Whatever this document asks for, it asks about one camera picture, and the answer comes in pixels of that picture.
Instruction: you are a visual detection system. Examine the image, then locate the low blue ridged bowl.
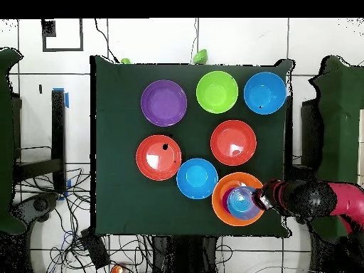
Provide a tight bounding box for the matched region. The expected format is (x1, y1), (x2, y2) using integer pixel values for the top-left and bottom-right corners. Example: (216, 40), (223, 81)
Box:
(226, 186), (264, 222)

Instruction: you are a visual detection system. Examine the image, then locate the small pink bowl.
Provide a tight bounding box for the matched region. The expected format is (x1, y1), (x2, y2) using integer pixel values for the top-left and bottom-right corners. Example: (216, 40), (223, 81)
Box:
(220, 188), (235, 215)

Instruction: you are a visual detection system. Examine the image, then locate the large orange bowl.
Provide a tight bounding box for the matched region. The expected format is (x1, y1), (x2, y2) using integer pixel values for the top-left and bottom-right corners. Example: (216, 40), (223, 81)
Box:
(211, 171), (267, 228)

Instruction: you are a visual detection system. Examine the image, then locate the red-orange bowl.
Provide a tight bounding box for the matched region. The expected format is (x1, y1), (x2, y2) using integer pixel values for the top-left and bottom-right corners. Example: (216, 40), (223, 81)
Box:
(210, 119), (257, 166)
(135, 134), (183, 182)

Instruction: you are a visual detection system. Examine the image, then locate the medium blue bowl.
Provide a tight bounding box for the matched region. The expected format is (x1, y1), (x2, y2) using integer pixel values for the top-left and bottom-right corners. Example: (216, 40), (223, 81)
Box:
(176, 158), (219, 200)

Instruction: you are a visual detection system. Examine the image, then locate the neighbouring green cloth table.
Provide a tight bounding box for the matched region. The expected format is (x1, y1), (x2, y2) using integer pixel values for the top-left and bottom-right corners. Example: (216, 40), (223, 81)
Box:
(308, 55), (364, 242)
(0, 47), (28, 235)

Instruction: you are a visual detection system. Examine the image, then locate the large blue bowl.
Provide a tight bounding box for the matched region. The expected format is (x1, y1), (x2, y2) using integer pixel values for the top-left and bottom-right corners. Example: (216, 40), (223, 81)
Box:
(243, 71), (287, 115)

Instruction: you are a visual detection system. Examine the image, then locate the dark green table cloth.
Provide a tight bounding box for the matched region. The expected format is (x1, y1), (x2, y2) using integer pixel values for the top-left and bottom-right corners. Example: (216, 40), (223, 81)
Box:
(89, 55), (294, 238)

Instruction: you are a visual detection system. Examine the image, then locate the purple bowl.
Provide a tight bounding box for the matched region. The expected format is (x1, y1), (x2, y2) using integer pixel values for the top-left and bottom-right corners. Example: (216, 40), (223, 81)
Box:
(140, 79), (188, 127)

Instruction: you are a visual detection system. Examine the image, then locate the small green bowl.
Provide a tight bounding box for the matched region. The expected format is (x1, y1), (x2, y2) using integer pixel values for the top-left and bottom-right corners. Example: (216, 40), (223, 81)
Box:
(192, 48), (208, 65)

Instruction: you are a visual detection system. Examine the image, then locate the black power strip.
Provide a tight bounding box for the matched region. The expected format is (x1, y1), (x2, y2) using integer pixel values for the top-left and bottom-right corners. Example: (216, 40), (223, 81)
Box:
(80, 228), (111, 269)

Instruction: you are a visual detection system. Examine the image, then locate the black floor cable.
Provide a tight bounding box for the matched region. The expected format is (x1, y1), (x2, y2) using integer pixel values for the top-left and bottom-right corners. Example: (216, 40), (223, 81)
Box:
(94, 18), (119, 64)

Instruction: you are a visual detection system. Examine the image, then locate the black table frame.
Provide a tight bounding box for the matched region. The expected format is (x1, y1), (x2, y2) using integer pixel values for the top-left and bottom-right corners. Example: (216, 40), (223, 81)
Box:
(11, 89), (68, 194)

